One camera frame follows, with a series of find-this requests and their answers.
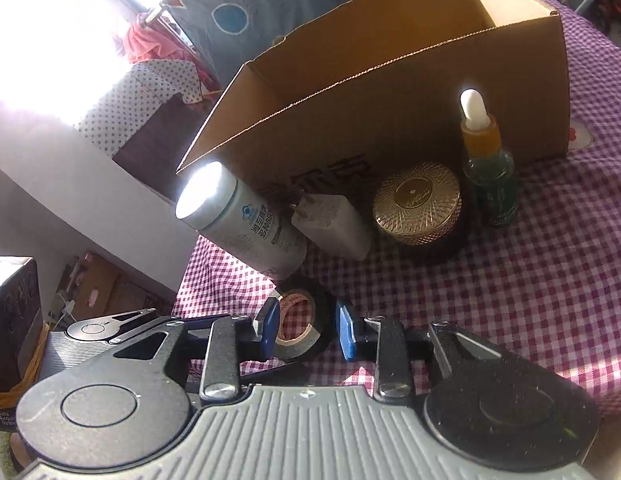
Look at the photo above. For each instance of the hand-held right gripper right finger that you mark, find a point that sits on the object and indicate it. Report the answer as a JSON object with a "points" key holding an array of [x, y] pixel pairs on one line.
{"points": [[345, 332]]}

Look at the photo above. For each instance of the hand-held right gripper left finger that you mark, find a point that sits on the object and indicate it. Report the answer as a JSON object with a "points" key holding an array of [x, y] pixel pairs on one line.
{"points": [[269, 330]]}

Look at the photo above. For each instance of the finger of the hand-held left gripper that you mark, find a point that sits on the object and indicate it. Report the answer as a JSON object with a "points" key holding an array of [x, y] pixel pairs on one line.
{"points": [[153, 312]]}

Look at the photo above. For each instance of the black electrical tape roll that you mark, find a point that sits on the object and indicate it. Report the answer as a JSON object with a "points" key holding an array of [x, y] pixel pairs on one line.
{"points": [[320, 310]]}

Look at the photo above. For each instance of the white pill bottle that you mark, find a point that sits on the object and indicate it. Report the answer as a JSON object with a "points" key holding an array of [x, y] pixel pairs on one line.
{"points": [[250, 235]]}

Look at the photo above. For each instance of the white charger plug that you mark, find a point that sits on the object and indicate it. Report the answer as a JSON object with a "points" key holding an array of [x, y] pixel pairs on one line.
{"points": [[335, 230]]}

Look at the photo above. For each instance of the gold lidded jar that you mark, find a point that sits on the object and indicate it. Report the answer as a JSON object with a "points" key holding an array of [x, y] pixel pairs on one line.
{"points": [[415, 210]]}

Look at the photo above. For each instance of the green dropper bottle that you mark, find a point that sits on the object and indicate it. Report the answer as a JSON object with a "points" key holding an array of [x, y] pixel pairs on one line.
{"points": [[495, 190]]}

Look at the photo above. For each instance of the brown cardboard box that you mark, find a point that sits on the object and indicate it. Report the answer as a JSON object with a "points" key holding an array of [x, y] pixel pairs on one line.
{"points": [[390, 110]]}

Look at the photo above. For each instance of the flattened cardboard box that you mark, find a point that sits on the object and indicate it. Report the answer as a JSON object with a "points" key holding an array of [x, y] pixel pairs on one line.
{"points": [[115, 285]]}

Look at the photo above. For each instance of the purple checkered tablecloth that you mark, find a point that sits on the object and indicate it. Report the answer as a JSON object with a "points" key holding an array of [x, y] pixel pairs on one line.
{"points": [[490, 310]]}

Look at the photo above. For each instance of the white polka dot cloth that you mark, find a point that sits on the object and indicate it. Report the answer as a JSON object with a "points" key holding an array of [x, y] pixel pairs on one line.
{"points": [[130, 105]]}

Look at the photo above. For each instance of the pink hanging cloth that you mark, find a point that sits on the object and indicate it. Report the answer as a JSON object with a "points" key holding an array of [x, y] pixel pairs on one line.
{"points": [[155, 45]]}

